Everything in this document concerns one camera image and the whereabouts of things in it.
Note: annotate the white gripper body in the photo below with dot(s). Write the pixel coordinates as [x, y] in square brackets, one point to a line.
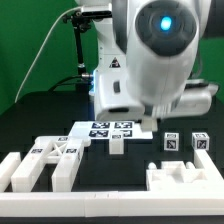
[112, 102]

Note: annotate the white chair seat part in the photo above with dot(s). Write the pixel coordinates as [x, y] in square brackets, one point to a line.
[175, 176]

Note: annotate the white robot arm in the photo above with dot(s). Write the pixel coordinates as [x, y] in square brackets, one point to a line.
[147, 49]

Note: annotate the white tagged cube left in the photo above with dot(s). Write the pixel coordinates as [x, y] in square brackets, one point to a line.
[171, 141]

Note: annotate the white tagged cube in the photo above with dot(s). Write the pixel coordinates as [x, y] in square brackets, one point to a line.
[171, 141]
[200, 140]

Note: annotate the white tagged cube right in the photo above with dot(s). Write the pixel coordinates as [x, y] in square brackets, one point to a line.
[200, 140]

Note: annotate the white U-shaped border fence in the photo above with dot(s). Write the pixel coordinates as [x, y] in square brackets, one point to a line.
[206, 201]

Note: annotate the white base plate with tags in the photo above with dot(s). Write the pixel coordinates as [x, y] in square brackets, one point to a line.
[103, 130]

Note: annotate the white chair back frame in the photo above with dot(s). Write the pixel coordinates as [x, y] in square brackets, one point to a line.
[65, 152]

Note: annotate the black camera stand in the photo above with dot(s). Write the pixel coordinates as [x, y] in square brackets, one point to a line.
[81, 24]

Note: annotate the grey camera on stand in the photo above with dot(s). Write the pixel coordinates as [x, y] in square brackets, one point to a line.
[97, 10]

